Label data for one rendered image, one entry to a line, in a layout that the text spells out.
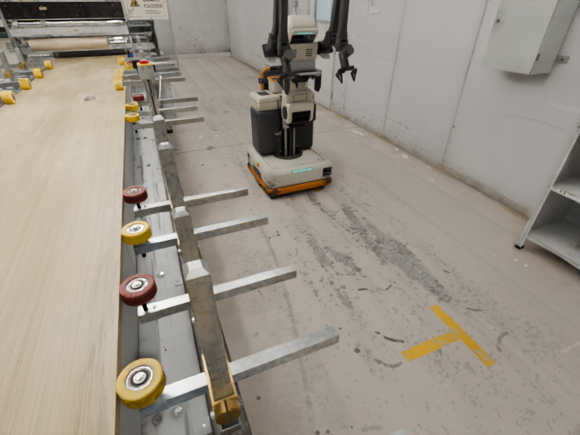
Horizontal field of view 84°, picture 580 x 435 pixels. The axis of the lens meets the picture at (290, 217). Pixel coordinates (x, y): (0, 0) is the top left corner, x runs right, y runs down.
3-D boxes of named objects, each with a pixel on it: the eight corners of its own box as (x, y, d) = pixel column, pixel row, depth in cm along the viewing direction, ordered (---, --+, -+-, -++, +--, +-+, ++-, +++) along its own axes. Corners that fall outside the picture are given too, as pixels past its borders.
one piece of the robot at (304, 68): (280, 91, 249) (280, 61, 237) (313, 89, 258) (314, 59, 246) (289, 97, 237) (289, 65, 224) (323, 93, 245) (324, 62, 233)
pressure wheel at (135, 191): (141, 223, 118) (132, 197, 111) (125, 218, 121) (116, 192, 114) (157, 213, 124) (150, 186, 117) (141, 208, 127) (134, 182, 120)
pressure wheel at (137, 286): (139, 333, 79) (125, 300, 73) (126, 313, 84) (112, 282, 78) (169, 314, 84) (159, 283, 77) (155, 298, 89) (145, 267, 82)
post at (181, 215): (216, 340, 96) (187, 203, 69) (218, 350, 93) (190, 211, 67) (204, 344, 95) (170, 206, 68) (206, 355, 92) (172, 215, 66)
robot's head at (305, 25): (280, 30, 233) (286, 13, 220) (306, 29, 240) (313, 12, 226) (286, 47, 231) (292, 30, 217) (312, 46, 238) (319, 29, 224)
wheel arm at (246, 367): (331, 334, 79) (333, 323, 77) (338, 345, 77) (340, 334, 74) (143, 404, 66) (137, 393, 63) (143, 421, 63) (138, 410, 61)
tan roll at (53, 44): (154, 45, 418) (151, 34, 412) (154, 47, 409) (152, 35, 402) (22, 51, 373) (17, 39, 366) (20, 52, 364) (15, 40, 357)
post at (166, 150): (198, 273, 112) (170, 140, 85) (200, 280, 110) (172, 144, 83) (188, 275, 111) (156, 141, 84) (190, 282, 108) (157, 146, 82)
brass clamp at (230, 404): (229, 358, 74) (226, 345, 71) (245, 417, 64) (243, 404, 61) (202, 368, 72) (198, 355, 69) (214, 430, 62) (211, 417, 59)
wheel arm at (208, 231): (265, 221, 117) (265, 211, 114) (268, 226, 114) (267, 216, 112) (135, 250, 103) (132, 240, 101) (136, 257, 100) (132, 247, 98)
